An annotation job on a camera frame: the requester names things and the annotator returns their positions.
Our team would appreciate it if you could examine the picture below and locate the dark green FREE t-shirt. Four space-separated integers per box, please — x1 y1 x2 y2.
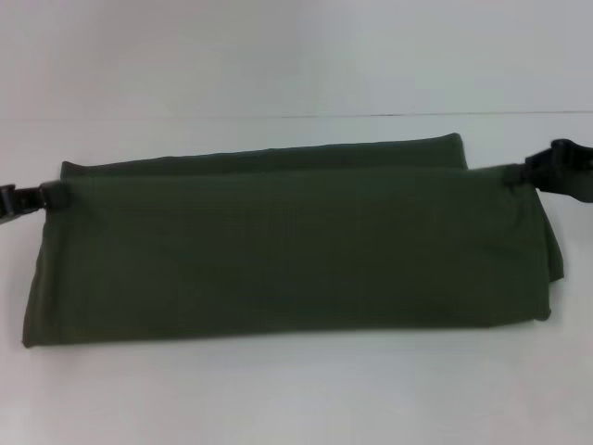
20 133 567 349

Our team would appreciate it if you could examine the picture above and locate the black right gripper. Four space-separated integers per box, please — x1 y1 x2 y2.
503 137 593 204

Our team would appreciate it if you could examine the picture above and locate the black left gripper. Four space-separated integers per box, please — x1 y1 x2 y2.
0 180 71 229

